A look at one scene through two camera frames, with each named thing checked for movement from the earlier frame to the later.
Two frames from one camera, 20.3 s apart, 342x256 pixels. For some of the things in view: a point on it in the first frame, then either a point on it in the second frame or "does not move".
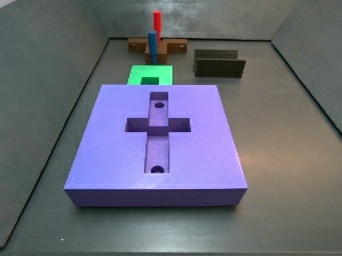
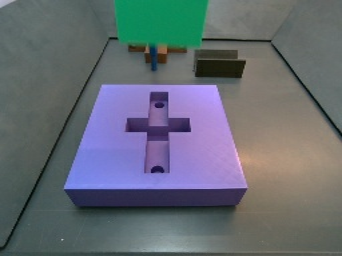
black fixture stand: [218, 63] does not move
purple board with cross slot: [156, 147] does not move
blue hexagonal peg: [154, 46] does not move
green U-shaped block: [163, 72] to [162, 23]
